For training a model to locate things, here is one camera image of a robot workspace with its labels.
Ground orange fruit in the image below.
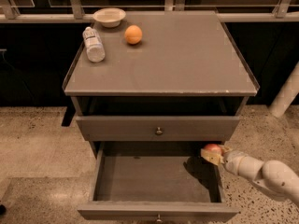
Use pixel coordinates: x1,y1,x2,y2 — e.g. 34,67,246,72
124,25,143,45

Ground metal window railing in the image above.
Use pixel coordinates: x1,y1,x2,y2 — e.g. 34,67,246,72
0,0,299,23

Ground white pipe post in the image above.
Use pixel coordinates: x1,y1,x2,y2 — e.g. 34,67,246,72
269,62,299,118

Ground brass top drawer knob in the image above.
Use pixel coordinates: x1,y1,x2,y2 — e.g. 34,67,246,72
155,127,164,135

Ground black object at floor edge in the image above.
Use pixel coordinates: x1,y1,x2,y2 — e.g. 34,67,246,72
0,204,7,215

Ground white bowl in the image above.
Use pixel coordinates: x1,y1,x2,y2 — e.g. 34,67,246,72
93,7,126,28

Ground open grey middle drawer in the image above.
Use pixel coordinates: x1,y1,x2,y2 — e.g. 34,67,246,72
78,142,238,223

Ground brass drawer knob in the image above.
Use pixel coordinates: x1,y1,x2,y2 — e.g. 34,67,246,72
156,214,163,224
155,127,164,135

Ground clear plastic water bottle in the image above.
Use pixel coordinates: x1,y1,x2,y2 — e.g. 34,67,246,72
82,26,106,63

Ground red apple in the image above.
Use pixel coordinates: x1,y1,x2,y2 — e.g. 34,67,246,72
204,144,222,155

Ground grey top drawer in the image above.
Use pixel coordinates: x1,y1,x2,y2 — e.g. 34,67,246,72
76,116,239,141

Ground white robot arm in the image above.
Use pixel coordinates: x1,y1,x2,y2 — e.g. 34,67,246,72
200,144,299,206

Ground brass middle drawer knob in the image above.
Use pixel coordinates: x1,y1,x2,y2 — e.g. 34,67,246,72
156,214,163,224

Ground grey wooden drawer cabinet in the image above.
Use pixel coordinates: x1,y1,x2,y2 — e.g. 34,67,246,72
62,10,261,161

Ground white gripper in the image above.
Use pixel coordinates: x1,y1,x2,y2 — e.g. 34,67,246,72
201,145,247,173

